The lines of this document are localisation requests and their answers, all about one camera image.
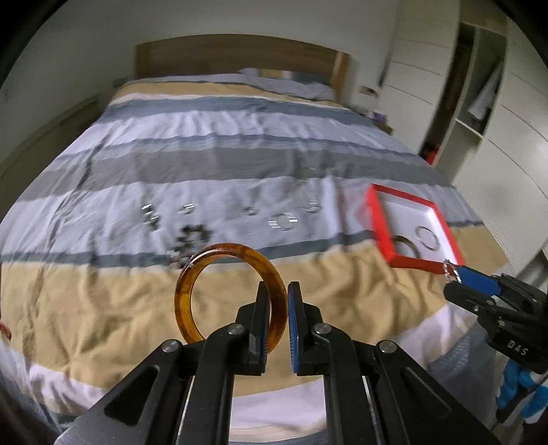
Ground striped duvet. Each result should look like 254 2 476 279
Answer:
0 73 510 445

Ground wide silver bangle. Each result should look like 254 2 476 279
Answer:
267 213 299 232

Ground black bead bracelet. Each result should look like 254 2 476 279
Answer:
171 225 213 268

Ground amber bangle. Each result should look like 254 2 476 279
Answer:
174 242 287 356

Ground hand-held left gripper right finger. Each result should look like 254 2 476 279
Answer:
286 280 501 445

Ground red jewelry box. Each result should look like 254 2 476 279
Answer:
359 184 465 275

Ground hanging clothes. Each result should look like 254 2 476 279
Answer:
466 60 503 125

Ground white wardrobe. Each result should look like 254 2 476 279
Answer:
379 0 548 279

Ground wooden headboard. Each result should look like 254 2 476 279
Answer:
135 33 352 101

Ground thin silver bangle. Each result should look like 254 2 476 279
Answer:
413 225 443 251

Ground thin brown bangle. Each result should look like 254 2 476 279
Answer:
391 235 420 258

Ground wooden nightstand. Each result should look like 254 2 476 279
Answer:
368 112 395 135

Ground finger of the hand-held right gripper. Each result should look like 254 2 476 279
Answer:
454 264 514 297
443 282 497 318

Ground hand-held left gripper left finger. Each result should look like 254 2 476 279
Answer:
53 280 275 445

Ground grey pillow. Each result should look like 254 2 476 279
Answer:
240 67 337 100

